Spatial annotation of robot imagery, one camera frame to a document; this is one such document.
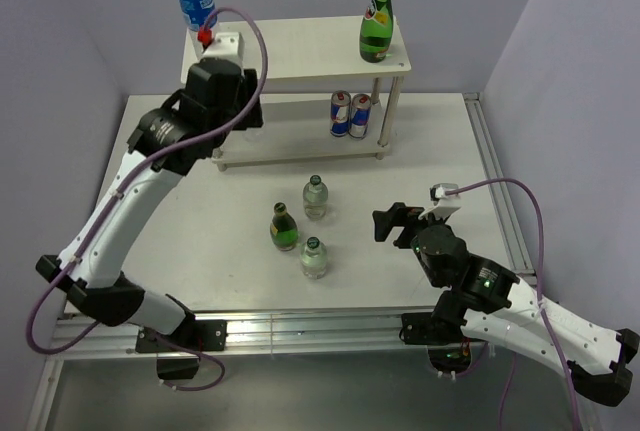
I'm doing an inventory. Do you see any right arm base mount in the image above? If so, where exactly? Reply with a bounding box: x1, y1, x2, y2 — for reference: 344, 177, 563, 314
399, 312, 488, 374

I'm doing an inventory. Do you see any green bottle gold neck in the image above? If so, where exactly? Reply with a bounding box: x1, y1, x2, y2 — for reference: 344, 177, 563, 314
270, 202, 299, 251

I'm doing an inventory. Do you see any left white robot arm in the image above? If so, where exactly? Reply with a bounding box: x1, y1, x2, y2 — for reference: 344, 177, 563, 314
36, 58, 268, 350

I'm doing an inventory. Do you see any green glass bottle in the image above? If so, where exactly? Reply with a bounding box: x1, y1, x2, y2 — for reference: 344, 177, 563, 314
359, 0, 394, 63

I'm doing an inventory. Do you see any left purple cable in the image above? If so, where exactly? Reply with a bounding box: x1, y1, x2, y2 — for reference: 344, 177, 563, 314
25, 6, 270, 392

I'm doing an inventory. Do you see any beige two-tier shelf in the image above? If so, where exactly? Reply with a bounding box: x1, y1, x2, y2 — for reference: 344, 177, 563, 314
212, 16, 411, 171

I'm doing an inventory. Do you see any right red bull can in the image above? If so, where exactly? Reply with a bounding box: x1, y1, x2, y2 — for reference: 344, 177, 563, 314
349, 93, 372, 139

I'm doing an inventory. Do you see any clear glass bottle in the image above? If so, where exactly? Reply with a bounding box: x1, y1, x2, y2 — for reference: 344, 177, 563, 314
302, 175, 329, 220
300, 236, 328, 279

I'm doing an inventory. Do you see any front clear glass bottle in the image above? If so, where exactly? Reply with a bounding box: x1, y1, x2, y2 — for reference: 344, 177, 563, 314
300, 236, 328, 279

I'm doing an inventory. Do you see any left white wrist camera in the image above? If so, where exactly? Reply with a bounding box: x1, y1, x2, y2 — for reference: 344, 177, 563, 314
197, 31, 244, 68

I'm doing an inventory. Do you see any rear clear glass bottle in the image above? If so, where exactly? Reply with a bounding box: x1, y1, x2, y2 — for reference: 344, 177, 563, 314
302, 175, 329, 220

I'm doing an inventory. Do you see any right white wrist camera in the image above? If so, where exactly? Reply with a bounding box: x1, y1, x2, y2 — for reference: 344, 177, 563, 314
419, 183, 461, 220

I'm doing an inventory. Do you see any red bull can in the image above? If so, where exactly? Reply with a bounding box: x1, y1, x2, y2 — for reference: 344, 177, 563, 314
349, 93, 372, 139
329, 91, 351, 137

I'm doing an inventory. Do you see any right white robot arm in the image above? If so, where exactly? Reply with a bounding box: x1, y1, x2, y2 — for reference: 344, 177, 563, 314
372, 202, 639, 407

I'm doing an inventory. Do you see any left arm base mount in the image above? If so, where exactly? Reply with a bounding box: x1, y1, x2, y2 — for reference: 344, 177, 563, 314
135, 319, 227, 381

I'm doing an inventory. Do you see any left red bull can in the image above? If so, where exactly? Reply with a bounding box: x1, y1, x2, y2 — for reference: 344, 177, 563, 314
329, 91, 351, 137

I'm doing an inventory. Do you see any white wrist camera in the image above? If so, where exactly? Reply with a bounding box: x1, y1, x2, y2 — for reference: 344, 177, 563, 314
419, 183, 461, 220
197, 31, 244, 68

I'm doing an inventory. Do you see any aluminium frame rail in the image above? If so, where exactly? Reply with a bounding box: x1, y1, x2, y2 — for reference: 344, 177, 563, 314
26, 93, 536, 430

